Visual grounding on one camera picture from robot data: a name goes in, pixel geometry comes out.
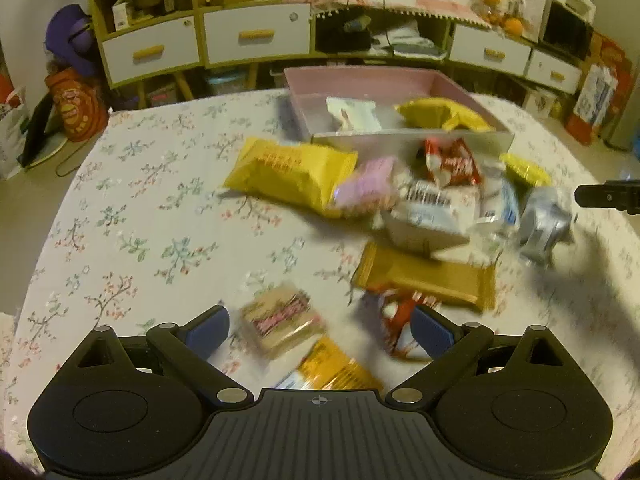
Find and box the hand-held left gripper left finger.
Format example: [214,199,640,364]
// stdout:
[60,305,253,406]

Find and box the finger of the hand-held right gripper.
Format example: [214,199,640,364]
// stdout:
[574,180,640,213]

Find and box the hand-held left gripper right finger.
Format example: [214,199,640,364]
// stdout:
[387,305,581,405]

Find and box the small red snack packet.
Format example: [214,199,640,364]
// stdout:
[377,290,443,361]

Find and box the gold brown snack bar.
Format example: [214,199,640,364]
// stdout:
[352,242,497,311]

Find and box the silver snack packet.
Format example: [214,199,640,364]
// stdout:
[517,187,573,266]

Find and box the clear wafer packet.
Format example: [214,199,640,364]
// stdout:
[240,285,326,361]

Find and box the yellow green snack packet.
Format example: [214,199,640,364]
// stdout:
[500,152,551,186]

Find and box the orange snack packet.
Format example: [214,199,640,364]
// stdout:
[272,337,383,392]

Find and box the white nut snack packet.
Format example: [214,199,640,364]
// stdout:
[382,180,481,256]

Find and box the pink cardboard box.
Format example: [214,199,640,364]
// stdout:
[284,66,516,158]

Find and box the red gift box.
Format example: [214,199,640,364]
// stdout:
[565,32,633,146]

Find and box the white blue snack packet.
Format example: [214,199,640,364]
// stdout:
[475,160,521,231]

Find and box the white printed carton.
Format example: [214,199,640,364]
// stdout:
[522,87,558,118]

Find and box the floral tablecloth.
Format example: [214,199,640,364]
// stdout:
[0,87,640,466]

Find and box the pink snack packet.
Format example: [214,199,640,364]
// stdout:
[334,156,401,218]

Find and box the white microwave oven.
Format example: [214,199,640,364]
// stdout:
[537,0,596,61]

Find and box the large yellow snack packet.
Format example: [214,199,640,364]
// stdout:
[222,137,360,218]

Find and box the crumpled yellow snack packet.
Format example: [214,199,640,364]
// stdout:
[395,97,493,133]

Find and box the plain white snack packet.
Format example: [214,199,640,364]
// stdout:
[326,97,383,133]

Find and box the orange patterned bag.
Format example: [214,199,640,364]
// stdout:
[45,67,108,142]

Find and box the white shopping bag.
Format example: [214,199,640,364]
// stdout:
[0,87,28,181]

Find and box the green white drawer cabinet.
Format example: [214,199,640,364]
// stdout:
[85,0,601,111]

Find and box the purple plush toy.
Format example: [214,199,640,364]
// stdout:
[45,4,98,78]

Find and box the white drawer yellow handle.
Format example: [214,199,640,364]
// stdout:
[527,50,583,93]
[202,2,311,66]
[102,15,198,86]
[450,25,531,78]

